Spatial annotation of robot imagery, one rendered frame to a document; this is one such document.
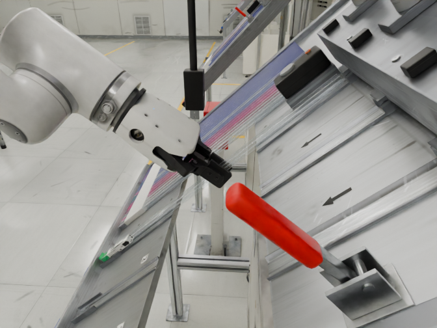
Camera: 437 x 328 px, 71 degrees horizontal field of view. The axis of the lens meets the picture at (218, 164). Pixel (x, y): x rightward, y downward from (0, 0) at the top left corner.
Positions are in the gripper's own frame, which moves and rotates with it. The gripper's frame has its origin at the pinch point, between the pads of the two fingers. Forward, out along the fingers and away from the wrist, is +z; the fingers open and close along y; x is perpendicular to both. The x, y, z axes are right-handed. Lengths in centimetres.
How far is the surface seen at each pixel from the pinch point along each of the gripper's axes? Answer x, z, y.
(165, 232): 11.6, -0.7, -4.5
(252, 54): 33, 54, 438
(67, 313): 29.5, -5.7, -11.5
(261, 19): -18, 3, 113
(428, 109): -22.8, 0.5, -22.1
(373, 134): -19.3, 4.6, -13.8
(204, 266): 55, 33, 39
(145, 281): 12.5, -0.9, -13.3
